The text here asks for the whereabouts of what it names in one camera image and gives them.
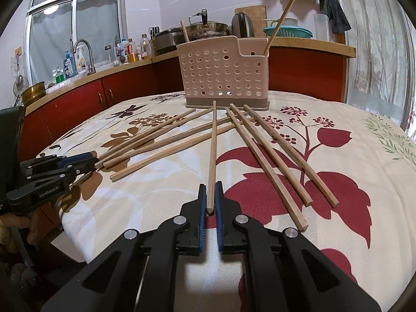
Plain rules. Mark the clear plastic bottle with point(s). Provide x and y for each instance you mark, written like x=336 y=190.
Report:
x=145 y=46

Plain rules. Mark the dark hanging cloth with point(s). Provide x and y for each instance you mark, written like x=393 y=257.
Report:
x=333 y=5

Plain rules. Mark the steel wok with lid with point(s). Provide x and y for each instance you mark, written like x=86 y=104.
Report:
x=208 y=28

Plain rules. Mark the wooden cutting board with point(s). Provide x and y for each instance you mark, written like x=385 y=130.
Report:
x=258 y=14

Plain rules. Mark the steel faucet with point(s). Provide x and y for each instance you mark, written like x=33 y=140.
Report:
x=92 y=65

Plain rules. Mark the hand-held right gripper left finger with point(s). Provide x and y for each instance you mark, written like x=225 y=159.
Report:
x=202 y=208

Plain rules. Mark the sliding aluminium window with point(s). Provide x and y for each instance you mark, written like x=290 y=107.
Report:
x=52 y=32

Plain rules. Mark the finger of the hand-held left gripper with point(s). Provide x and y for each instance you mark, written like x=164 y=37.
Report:
x=48 y=188
x=78 y=158

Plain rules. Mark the yellow kitchen countertop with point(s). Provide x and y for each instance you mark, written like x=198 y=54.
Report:
x=308 y=47

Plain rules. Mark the wooden chopstick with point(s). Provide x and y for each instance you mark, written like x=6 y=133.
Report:
x=146 y=137
x=279 y=26
x=184 y=31
x=213 y=156

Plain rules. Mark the yellow oil bottle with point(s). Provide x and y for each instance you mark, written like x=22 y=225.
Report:
x=131 y=53

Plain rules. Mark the glass jar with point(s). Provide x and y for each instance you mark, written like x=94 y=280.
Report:
x=108 y=55

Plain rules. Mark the black cooking pot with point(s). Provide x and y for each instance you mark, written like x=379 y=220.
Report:
x=167 y=41

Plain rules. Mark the brass pot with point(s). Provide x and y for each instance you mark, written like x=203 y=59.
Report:
x=32 y=92

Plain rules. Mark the teal colander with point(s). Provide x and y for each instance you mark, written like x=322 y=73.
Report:
x=289 y=32

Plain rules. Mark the white bowl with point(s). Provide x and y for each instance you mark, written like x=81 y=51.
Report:
x=287 y=22

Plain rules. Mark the clear plastic container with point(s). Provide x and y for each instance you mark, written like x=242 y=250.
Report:
x=321 y=27

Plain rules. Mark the pink perforated utensil holder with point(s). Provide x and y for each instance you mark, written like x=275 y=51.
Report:
x=211 y=71

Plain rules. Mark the white spray bottle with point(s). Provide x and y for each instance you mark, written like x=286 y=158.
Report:
x=80 y=60

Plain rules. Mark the wall socket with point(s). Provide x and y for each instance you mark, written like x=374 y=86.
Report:
x=19 y=51

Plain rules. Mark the red kitchen cabinets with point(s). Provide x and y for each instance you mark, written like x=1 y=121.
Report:
x=130 y=84

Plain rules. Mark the steel kettle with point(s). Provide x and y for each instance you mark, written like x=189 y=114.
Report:
x=243 y=24

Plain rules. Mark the sheer floral curtain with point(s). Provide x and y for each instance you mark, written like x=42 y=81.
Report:
x=373 y=55

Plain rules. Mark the green bottle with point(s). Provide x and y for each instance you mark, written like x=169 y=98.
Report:
x=59 y=76

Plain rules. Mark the hanging metal strainer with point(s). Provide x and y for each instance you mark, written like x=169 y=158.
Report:
x=20 y=86

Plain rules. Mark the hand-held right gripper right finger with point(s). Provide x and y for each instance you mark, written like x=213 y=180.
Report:
x=219 y=208

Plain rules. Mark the blue detergent bottle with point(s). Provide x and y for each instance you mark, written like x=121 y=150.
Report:
x=68 y=66

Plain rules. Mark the person's left hand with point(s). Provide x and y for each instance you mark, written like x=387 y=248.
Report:
x=35 y=231

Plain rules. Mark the floral tablecloth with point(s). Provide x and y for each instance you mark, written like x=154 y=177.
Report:
x=146 y=208

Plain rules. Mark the bunch of wooden chopsticks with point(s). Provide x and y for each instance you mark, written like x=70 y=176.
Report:
x=270 y=175

